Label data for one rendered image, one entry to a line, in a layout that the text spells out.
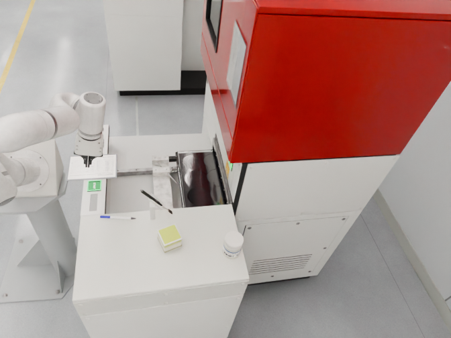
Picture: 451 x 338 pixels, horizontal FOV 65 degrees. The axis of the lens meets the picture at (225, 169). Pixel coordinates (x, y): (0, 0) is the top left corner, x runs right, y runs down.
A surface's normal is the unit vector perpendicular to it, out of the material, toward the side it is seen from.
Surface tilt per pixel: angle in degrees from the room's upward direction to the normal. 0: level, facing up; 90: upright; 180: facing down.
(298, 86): 90
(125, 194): 0
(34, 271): 0
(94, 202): 0
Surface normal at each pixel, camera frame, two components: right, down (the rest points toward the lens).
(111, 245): 0.12, -0.67
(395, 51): 0.18, 0.74
